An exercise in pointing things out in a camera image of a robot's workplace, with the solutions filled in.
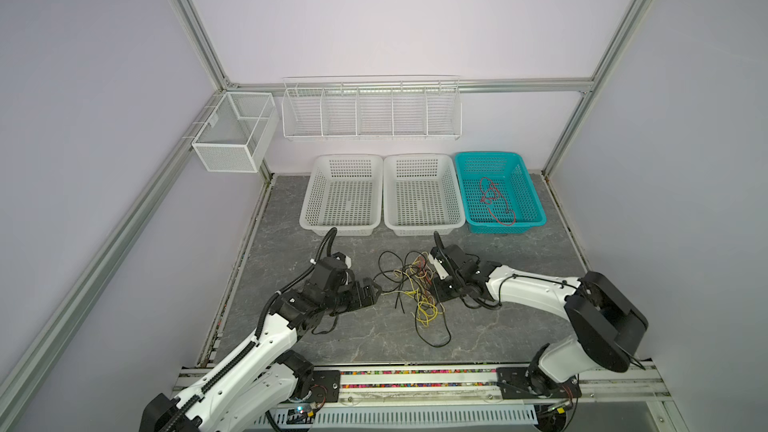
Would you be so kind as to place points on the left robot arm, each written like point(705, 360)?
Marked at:
point(264, 370)

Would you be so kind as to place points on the left white plastic basket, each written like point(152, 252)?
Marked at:
point(345, 192)

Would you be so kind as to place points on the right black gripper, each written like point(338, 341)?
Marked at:
point(438, 290)

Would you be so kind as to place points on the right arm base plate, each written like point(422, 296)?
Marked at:
point(518, 382)

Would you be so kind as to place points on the front aluminium rail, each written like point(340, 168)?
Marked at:
point(470, 384)

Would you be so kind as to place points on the teal plastic basket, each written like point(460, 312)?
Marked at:
point(498, 194)

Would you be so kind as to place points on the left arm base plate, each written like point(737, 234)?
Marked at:
point(320, 386)

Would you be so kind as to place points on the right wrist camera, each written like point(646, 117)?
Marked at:
point(437, 263)

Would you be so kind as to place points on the white plastic basket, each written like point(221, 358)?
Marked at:
point(345, 192)
point(421, 195)

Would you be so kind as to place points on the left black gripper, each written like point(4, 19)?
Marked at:
point(357, 301)

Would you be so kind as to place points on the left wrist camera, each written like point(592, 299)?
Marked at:
point(346, 260)

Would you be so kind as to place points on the long white wire rack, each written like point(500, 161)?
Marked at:
point(372, 107)

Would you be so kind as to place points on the middle white plastic basket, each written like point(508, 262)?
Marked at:
point(421, 195)

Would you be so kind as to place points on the white slotted cable duct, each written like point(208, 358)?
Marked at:
point(426, 418)

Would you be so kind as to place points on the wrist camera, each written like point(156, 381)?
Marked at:
point(346, 260)
point(437, 263)

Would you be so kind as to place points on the white mesh wall box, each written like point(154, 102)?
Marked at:
point(237, 133)

